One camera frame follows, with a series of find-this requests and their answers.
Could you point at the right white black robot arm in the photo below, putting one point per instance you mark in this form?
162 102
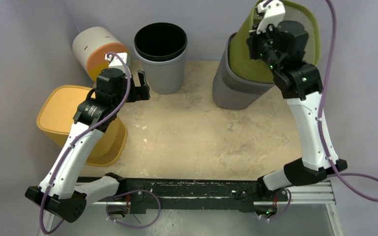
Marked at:
302 89

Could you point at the yellow mesh basket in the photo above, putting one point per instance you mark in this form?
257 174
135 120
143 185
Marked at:
55 119

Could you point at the grey mesh basket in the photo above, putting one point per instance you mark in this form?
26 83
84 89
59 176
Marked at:
232 92

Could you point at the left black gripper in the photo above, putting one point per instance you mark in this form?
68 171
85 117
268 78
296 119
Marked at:
139 93

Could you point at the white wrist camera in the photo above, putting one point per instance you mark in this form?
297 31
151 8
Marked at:
272 13
114 62

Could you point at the grey bin with black liner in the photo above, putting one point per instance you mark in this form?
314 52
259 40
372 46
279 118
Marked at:
161 47

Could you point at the white orange cylindrical container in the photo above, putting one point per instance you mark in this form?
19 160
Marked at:
90 47

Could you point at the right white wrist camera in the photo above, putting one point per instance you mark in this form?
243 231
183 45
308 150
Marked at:
272 13

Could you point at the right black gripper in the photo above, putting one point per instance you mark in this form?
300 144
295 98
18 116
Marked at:
254 44

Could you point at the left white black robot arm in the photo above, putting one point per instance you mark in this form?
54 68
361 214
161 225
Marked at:
58 193

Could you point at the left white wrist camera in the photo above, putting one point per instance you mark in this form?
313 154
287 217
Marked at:
114 62

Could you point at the aluminium table frame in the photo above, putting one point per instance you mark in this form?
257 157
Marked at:
318 193

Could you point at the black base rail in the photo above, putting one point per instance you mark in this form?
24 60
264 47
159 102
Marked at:
195 194

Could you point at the green mesh basket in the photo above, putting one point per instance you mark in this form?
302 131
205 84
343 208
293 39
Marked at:
256 70

